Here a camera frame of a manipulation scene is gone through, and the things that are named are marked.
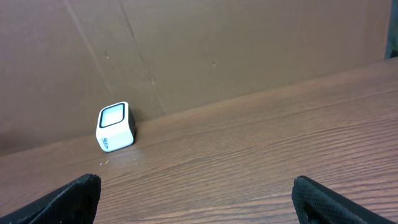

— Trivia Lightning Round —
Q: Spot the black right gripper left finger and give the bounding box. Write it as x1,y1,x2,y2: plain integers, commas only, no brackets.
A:
1,174,101,224

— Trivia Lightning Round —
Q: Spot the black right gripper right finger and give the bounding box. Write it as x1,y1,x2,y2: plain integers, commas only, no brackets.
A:
292,175,394,224

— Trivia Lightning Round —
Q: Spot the white barcode scanner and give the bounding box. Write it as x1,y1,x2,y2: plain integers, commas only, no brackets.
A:
95,101,136,152

